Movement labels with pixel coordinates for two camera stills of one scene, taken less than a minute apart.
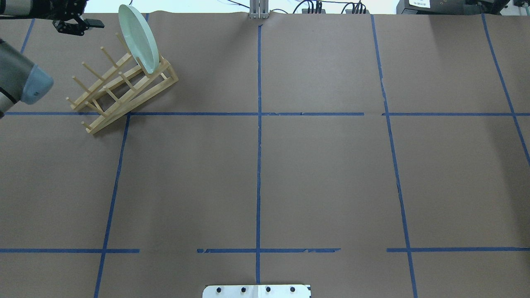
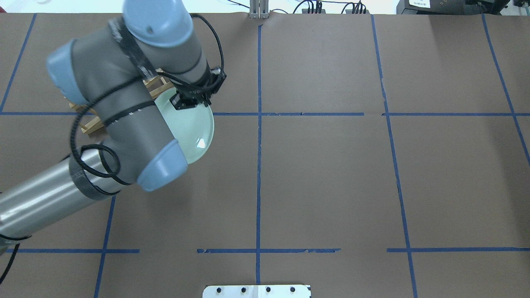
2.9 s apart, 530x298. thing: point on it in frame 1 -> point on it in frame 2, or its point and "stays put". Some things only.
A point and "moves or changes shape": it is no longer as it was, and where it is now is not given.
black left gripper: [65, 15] -> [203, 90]
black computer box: [432, 7] stays put
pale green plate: [139, 37] moves or changes shape
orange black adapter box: [305, 11] stays put
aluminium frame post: [258, 9] stays put
